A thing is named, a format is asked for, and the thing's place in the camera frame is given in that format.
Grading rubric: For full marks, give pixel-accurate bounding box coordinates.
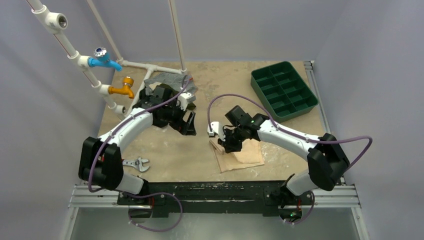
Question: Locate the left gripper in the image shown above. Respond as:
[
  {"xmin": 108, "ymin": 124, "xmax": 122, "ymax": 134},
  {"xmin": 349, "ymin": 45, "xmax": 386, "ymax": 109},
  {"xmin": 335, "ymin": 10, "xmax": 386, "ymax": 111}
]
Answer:
[{"xmin": 161, "ymin": 100, "xmax": 195, "ymax": 135}]

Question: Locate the dark green underwear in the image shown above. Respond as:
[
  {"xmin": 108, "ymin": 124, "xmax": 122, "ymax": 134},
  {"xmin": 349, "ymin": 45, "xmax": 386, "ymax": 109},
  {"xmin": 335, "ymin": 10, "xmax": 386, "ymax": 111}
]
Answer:
[{"xmin": 186, "ymin": 102, "xmax": 197, "ymax": 111}]

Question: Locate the beige underwear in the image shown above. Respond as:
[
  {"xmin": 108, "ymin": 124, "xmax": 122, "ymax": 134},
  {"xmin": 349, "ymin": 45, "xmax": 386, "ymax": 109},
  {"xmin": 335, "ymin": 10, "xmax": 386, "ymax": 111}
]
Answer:
[{"xmin": 209, "ymin": 138, "xmax": 265, "ymax": 173}]

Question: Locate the striped grey underwear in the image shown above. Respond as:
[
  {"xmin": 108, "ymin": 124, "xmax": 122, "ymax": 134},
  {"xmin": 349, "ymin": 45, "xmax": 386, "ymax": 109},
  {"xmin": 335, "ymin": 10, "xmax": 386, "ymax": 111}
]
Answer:
[{"xmin": 144, "ymin": 72, "xmax": 198, "ymax": 95}]

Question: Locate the green compartment tray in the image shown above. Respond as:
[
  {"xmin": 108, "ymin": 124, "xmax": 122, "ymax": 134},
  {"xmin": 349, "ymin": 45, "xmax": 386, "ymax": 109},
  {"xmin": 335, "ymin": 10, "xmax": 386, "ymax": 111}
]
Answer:
[{"xmin": 250, "ymin": 61, "xmax": 319, "ymax": 123}]

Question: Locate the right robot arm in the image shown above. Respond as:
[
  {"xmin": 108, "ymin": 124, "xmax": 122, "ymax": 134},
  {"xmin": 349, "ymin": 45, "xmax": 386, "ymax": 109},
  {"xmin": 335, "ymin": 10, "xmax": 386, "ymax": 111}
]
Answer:
[{"xmin": 207, "ymin": 105, "xmax": 349, "ymax": 204}]

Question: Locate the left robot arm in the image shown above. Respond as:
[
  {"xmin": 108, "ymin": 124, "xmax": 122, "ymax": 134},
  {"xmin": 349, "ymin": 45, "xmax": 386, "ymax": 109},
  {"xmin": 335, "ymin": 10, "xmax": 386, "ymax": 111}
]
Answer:
[{"xmin": 78, "ymin": 86, "xmax": 196, "ymax": 205}]

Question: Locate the orange tap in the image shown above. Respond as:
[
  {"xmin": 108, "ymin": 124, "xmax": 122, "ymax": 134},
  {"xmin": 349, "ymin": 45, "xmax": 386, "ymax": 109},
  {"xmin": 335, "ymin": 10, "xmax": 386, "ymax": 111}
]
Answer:
[{"xmin": 107, "ymin": 76, "xmax": 135, "ymax": 99}]

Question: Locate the blue tap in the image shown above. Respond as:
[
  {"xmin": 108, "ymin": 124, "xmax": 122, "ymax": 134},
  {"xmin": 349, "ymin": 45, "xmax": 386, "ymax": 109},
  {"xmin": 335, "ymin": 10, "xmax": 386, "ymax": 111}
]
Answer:
[{"xmin": 87, "ymin": 47, "xmax": 123, "ymax": 72}]

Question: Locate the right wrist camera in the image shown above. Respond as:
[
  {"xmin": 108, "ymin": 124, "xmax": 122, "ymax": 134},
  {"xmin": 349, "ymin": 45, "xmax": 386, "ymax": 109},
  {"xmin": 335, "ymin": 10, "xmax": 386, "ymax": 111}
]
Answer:
[{"xmin": 207, "ymin": 121, "xmax": 223, "ymax": 138}]

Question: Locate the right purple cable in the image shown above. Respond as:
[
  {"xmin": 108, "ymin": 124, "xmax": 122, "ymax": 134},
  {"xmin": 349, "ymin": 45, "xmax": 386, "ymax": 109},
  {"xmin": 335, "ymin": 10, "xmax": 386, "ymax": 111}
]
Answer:
[{"xmin": 206, "ymin": 93, "xmax": 374, "ymax": 173}]

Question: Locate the purple cable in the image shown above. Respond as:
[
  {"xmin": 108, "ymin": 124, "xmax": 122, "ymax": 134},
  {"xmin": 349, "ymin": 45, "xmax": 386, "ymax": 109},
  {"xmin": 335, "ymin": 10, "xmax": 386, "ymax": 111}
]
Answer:
[
  {"xmin": 86, "ymin": 77, "xmax": 193, "ymax": 233},
  {"xmin": 206, "ymin": 93, "xmax": 374, "ymax": 173}
]

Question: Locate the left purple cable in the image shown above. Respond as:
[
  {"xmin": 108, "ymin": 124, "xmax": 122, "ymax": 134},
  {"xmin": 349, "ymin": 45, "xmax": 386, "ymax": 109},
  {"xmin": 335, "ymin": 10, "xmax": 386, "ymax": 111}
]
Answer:
[{"xmin": 86, "ymin": 77, "xmax": 193, "ymax": 233}]

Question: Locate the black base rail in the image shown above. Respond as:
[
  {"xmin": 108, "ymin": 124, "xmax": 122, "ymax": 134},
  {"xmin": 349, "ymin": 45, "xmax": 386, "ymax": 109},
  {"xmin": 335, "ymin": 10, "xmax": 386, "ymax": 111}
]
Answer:
[{"xmin": 117, "ymin": 180, "xmax": 314, "ymax": 220}]

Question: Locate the adjustable wrench red handle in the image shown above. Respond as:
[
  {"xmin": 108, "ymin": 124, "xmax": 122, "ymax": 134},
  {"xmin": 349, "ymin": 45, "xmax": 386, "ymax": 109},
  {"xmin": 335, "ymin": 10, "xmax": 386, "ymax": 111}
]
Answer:
[{"xmin": 122, "ymin": 157, "xmax": 150, "ymax": 173}]

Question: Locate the white PVC pipe frame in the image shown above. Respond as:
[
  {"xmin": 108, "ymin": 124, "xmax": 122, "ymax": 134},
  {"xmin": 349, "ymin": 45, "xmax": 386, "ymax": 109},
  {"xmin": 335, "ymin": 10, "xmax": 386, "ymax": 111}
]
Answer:
[{"xmin": 27, "ymin": 0, "xmax": 188, "ymax": 120}]

